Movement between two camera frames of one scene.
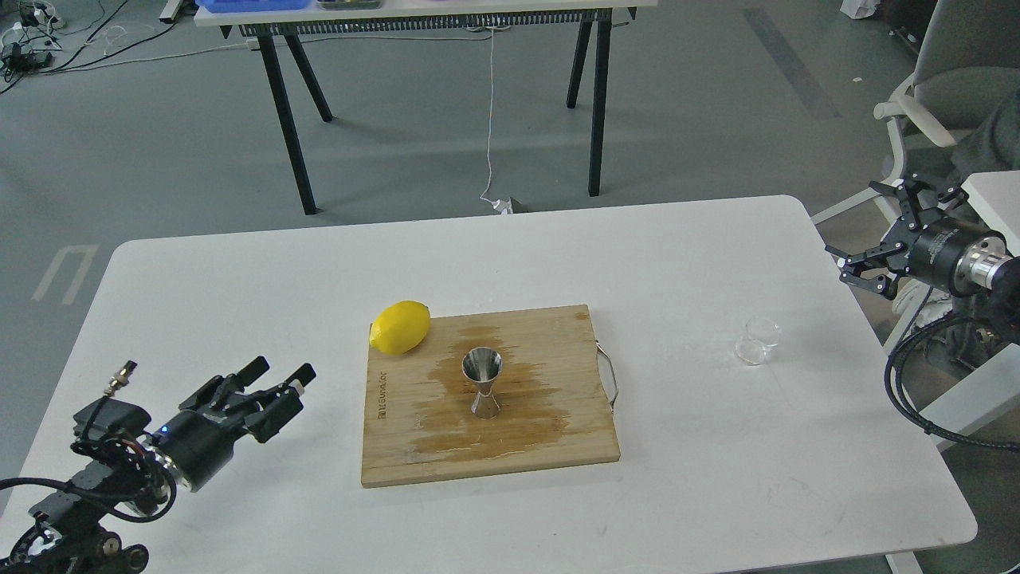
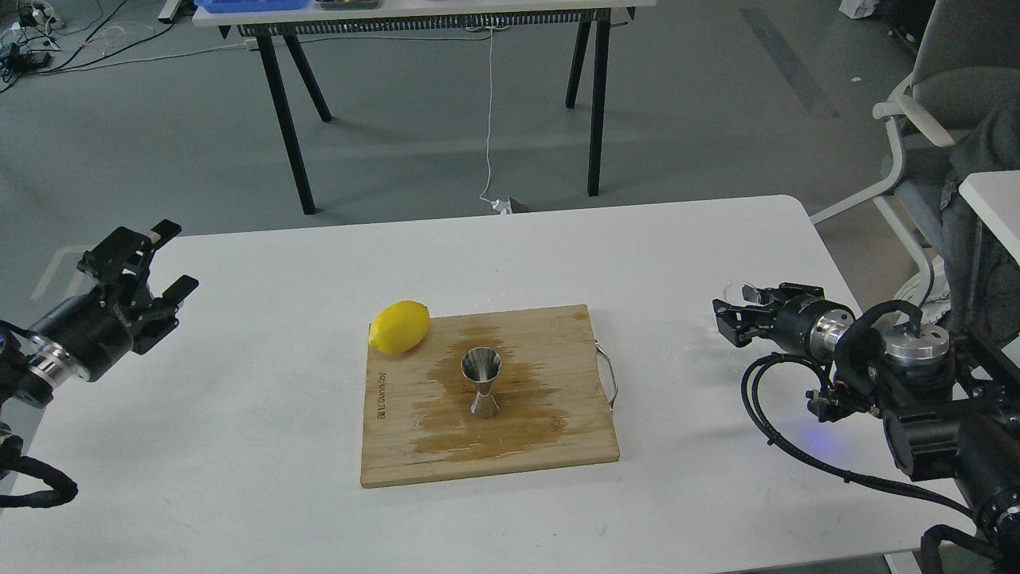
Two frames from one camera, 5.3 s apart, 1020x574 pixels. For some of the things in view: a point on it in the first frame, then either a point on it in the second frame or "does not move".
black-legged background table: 426,16 does not move
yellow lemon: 400,328 does not move
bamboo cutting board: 553,410 does not move
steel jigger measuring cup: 484,364 does not move
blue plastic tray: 252,5 does not move
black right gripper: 951,253 to 802,321
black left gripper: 199,440 to 96,331
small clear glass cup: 762,339 to 733,292
